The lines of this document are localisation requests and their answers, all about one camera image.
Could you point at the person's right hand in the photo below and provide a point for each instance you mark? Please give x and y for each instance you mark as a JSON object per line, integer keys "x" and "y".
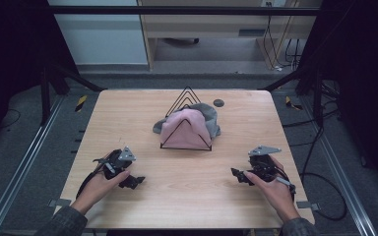
{"x": 275, "y": 196}

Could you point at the black metal stand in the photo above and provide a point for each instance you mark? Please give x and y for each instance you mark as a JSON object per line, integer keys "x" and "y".
{"x": 316, "y": 95}
{"x": 45, "y": 95}

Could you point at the grey metal table bracket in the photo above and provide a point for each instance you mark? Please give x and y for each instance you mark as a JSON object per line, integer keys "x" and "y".
{"x": 308, "y": 205}

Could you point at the black curtain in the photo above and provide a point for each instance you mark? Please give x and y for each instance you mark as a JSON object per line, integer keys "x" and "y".
{"x": 364, "y": 65}
{"x": 10, "y": 49}

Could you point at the dark round table grommet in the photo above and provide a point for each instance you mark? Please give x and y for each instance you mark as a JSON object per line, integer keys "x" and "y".
{"x": 219, "y": 103}

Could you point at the black frame crossbar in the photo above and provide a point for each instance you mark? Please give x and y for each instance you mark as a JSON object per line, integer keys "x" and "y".
{"x": 177, "y": 10}

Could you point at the grey cloth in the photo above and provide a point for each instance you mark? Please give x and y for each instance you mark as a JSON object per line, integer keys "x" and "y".
{"x": 210, "y": 113}

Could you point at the person's left hand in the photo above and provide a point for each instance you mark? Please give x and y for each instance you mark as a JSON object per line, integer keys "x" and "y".
{"x": 95, "y": 190}

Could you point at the yellow black tape marker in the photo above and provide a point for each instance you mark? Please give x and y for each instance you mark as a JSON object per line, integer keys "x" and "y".
{"x": 291, "y": 103}
{"x": 81, "y": 102}

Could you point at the pink cloth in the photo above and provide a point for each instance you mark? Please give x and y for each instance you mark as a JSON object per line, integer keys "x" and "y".
{"x": 185, "y": 137}

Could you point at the white cabinet panel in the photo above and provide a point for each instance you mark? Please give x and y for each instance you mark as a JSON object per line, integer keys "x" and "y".
{"x": 101, "y": 39}

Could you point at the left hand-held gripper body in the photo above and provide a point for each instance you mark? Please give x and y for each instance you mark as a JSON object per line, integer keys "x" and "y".
{"x": 119, "y": 162}

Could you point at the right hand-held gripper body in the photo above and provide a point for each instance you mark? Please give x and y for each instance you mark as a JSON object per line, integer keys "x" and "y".
{"x": 264, "y": 164}

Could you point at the aluminium rail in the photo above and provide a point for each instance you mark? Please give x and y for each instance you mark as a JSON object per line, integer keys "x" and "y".
{"x": 23, "y": 167}
{"x": 341, "y": 170}

